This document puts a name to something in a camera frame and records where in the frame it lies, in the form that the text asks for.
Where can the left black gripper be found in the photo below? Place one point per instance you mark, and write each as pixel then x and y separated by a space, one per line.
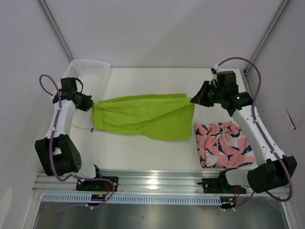
pixel 88 103

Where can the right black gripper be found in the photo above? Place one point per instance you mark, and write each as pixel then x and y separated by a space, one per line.
pixel 199 98

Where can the lime green shorts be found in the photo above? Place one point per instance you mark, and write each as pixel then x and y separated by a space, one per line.
pixel 165 117

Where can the pink shark print shorts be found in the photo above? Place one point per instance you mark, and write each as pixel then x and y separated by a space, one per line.
pixel 222 146

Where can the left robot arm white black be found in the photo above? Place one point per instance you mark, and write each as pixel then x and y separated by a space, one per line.
pixel 57 153

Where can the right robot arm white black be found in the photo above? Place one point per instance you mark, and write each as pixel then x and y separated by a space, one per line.
pixel 273 168

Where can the white plastic basket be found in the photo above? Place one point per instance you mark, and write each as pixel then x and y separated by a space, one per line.
pixel 93 74

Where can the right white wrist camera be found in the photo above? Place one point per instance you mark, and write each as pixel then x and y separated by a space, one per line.
pixel 215 70

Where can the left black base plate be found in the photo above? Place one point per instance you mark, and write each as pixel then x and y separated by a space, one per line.
pixel 100 186

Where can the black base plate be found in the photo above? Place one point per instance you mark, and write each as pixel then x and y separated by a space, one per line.
pixel 100 186
pixel 216 186

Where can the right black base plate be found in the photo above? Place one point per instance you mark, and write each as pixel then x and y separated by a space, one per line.
pixel 216 186

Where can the aluminium mounting rail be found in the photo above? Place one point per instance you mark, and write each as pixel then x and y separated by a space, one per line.
pixel 149 182

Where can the left aluminium frame post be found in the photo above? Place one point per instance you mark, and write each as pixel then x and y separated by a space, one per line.
pixel 55 28

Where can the aluminium frame post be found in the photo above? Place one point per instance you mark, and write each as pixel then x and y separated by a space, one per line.
pixel 283 7
pixel 55 28

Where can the white slotted cable duct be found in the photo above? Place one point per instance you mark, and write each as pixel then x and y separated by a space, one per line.
pixel 134 199

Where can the right aluminium frame post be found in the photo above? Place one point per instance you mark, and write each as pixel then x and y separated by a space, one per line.
pixel 283 7

